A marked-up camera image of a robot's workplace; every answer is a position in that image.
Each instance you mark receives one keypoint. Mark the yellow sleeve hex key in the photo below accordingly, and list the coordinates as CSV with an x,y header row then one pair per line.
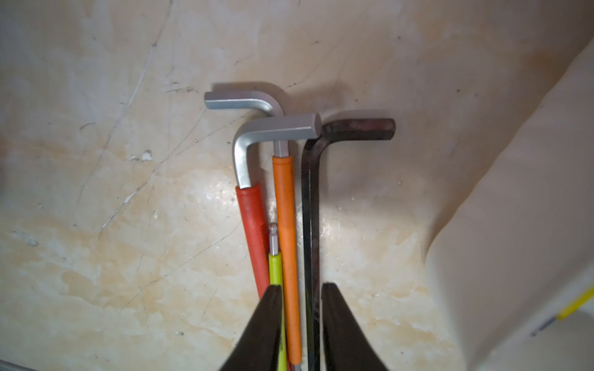
x,y
566,311

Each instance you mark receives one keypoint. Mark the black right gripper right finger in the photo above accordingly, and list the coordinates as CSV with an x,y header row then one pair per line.
x,y
345,346

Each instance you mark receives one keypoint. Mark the white plastic storage box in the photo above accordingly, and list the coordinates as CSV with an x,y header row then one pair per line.
x,y
520,247

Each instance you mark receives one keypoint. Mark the black large hex key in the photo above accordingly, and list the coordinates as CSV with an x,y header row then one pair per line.
x,y
368,129

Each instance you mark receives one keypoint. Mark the green sleeve hex key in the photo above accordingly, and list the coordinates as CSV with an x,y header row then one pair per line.
x,y
276,278

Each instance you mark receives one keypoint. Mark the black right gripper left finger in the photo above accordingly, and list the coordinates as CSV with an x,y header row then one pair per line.
x,y
259,344

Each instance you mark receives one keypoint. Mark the red sleeve hex key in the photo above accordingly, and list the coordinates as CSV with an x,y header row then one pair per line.
x,y
251,204

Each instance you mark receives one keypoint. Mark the orange sleeve hex key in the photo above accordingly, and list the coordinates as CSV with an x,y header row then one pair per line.
x,y
283,169

